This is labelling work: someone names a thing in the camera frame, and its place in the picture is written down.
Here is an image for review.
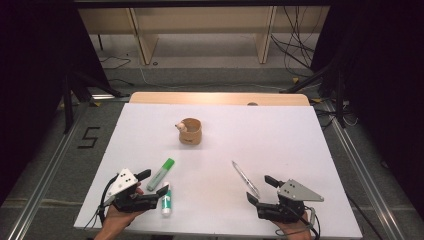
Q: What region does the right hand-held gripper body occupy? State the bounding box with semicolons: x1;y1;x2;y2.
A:
254;178;325;224

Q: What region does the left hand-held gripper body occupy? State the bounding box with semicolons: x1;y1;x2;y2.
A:
105;168;160;214

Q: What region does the green highlighter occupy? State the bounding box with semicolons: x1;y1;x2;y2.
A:
146;157;176;192

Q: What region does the silver pen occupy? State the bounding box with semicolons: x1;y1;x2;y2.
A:
231;160;261;200

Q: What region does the wooden pen holder cup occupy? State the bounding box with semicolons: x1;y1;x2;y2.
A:
175;117;203;146

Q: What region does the person's right hand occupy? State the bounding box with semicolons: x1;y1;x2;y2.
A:
270;210;314;240

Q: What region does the person's left hand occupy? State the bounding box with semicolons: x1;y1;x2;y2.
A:
102;186;146;232

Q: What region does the white and green glue stick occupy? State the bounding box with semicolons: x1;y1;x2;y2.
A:
161;181;173;217

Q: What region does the white board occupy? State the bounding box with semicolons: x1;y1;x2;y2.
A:
73;102;364;239

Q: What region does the black metal stand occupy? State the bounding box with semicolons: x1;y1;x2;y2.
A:
279;59;348;129
62;70;125;134

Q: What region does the wooden table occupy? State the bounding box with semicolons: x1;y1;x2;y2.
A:
129;92;311;107

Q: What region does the dark curtain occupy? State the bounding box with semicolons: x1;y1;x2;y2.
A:
0;0;112;205
310;0;424;212

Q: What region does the beige shelf unit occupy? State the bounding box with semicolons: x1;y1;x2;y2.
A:
78;6;331;66

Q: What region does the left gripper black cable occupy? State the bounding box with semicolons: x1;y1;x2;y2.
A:
83;173;120;232

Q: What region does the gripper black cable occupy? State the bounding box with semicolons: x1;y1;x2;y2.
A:
274;205;322;240
83;173;120;232

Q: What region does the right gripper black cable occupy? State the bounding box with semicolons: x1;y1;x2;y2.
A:
274;205;322;240

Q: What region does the aluminium floor rail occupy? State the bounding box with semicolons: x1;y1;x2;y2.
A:
6;102;92;240
320;99;407;240

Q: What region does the black floor cable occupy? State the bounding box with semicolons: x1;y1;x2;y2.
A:
99;55;135;88

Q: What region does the bundle of black cables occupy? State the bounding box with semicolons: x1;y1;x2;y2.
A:
270;6;322;78

